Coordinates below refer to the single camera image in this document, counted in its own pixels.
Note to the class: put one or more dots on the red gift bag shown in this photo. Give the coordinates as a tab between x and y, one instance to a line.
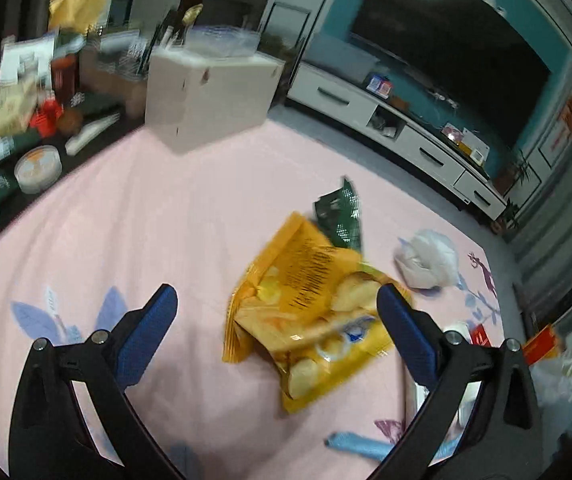
544	346

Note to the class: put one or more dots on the yellow chips bag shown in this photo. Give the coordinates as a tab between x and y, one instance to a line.
311	308

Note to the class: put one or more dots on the blue cloth rag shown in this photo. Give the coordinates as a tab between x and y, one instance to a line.
378	450

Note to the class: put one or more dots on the white side cabinet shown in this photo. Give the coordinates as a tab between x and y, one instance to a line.
193	100

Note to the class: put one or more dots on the round white tin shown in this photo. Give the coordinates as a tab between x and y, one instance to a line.
38	169

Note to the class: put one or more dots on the pink printed tablecloth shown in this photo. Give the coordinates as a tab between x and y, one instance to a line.
139	215

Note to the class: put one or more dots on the black flat television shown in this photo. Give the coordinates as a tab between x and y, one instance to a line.
466	50

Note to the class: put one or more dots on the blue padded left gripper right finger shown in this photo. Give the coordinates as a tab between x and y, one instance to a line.
413	332

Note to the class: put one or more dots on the white plastic bag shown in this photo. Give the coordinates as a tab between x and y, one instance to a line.
552	379

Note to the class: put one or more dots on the white tissue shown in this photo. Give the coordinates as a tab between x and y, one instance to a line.
428	260

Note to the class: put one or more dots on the green snack bag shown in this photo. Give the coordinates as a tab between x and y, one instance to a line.
338	216

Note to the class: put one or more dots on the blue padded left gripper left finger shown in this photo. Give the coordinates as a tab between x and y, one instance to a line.
140	332

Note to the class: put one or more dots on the red cigarette box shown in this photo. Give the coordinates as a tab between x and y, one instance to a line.
479	336

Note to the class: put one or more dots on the white TV cabinet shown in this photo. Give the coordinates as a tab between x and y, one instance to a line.
360	111

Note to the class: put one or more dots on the potted green plant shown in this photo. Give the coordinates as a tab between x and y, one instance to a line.
507	220

